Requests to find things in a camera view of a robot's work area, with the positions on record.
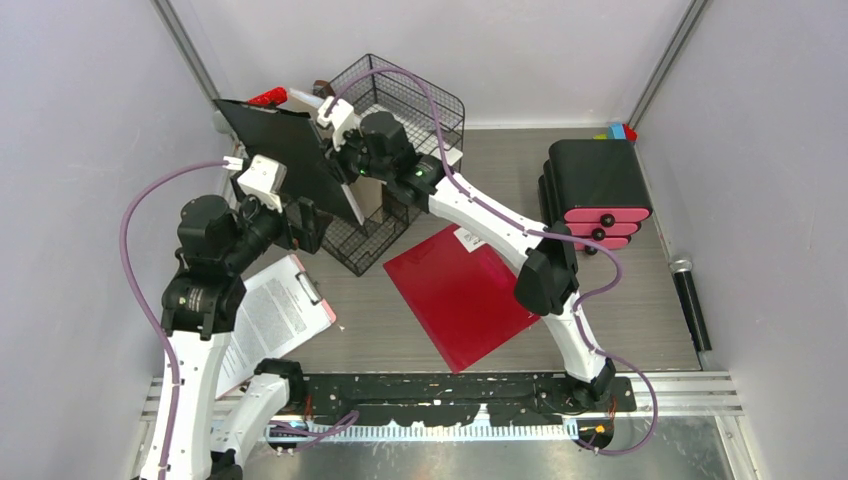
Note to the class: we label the brown object behind organizer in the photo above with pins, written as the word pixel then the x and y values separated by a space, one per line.
pixel 322 89

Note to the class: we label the colourful toy blocks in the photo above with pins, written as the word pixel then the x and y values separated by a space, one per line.
pixel 618 131

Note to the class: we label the white grid clipboard in tray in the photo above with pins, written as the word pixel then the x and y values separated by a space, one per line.
pixel 421 131

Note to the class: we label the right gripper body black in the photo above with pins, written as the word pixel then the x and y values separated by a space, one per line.
pixel 347 164

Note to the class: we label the black pink drawer cabinet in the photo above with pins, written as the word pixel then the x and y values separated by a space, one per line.
pixel 595 187

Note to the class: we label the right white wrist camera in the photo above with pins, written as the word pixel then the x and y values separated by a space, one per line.
pixel 338 116

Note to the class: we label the black clip file folder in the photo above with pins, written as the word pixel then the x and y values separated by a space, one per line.
pixel 292 139

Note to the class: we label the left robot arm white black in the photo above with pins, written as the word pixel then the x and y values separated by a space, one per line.
pixel 197 435

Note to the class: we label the beige folder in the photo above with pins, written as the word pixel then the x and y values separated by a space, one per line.
pixel 365 192

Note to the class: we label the black wire mesh organizer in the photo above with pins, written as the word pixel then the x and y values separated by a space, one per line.
pixel 391 159

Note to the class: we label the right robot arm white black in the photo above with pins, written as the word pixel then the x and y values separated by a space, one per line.
pixel 543 257

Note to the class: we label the pink clipboard with paper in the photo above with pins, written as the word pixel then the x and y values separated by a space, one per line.
pixel 282 309

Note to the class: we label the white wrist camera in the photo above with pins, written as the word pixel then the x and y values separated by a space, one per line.
pixel 263 179
pixel 338 116

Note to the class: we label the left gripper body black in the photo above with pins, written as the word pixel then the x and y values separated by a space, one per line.
pixel 301 235

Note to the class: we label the red notebook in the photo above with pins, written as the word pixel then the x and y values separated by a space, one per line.
pixel 462 294

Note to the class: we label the red glitter microphone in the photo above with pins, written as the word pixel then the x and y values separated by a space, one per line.
pixel 273 97

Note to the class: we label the black microphone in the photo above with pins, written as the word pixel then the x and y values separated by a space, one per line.
pixel 682 275

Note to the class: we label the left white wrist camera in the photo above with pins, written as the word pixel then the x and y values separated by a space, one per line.
pixel 263 179

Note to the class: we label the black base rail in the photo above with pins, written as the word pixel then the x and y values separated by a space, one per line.
pixel 444 400

